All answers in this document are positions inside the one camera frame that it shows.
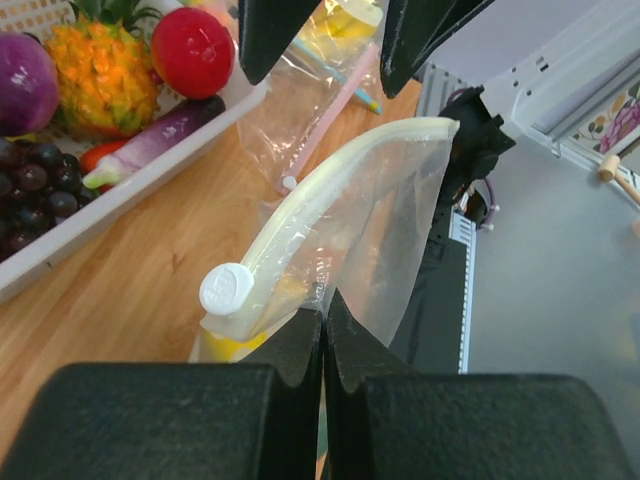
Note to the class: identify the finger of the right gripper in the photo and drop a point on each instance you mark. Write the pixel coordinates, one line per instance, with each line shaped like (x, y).
(414, 29)
(266, 29)

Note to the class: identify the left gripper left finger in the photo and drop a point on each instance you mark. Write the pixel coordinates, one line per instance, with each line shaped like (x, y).
(254, 419)

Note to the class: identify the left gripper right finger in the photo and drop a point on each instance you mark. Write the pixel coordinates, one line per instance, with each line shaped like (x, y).
(389, 421)

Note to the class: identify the polka dot zip bag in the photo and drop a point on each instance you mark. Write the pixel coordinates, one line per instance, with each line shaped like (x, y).
(356, 226)

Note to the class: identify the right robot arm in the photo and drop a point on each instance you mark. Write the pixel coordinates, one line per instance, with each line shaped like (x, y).
(506, 107)

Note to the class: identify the blue zip bag right side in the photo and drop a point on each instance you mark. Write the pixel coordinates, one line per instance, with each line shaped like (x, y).
(329, 46)

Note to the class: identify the fake red apple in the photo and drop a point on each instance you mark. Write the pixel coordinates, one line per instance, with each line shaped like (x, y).
(192, 52)

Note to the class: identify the fake purple eggplant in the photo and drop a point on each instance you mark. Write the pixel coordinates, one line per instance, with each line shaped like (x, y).
(163, 134)

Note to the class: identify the fake pineapple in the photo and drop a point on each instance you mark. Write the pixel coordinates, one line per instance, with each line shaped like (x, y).
(107, 85)

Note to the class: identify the fake red chili pepper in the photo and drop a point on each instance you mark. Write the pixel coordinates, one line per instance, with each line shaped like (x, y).
(110, 172)

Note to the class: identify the fake purple onion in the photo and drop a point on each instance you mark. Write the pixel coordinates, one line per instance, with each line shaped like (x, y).
(29, 85)

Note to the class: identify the fake grape bunch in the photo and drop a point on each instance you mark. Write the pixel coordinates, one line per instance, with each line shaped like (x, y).
(41, 186)

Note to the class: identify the white plastic basket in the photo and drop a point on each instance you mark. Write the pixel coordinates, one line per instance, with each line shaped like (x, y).
(145, 172)

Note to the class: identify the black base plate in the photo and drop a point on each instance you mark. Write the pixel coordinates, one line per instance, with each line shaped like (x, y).
(434, 334)

